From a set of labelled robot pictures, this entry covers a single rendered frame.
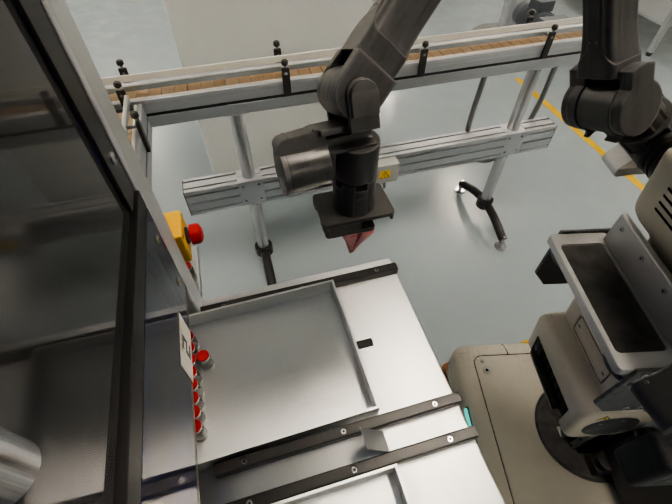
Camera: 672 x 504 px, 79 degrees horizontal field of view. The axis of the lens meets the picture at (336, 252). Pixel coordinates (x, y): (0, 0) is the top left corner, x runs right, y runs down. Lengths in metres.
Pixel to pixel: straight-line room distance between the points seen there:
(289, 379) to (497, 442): 0.82
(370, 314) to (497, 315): 1.21
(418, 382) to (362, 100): 0.49
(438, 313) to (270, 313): 1.18
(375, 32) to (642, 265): 0.53
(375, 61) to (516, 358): 1.23
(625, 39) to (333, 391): 0.67
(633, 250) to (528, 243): 1.53
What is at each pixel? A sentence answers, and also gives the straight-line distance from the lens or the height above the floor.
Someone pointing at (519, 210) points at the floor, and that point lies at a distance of 2.45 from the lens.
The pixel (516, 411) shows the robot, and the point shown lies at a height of 0.28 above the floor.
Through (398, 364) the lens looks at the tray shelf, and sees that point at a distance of 0.76.
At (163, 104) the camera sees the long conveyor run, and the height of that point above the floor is 0.91.
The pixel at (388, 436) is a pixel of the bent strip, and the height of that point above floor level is 0.88.
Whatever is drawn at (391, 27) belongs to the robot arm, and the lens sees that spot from 0.49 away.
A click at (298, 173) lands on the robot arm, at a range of 0.47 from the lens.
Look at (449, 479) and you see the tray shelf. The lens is 0.72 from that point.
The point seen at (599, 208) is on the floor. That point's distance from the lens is 2.67.
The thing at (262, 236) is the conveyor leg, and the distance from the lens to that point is 1.84.
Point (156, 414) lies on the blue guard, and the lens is 0.48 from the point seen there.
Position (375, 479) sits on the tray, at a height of 0.88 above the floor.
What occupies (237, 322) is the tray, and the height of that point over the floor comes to 0.88.
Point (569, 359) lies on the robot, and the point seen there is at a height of 0.80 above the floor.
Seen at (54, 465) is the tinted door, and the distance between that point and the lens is 0.32.
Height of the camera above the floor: 1.57
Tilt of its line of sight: 50 degrees down
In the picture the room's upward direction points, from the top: straight up
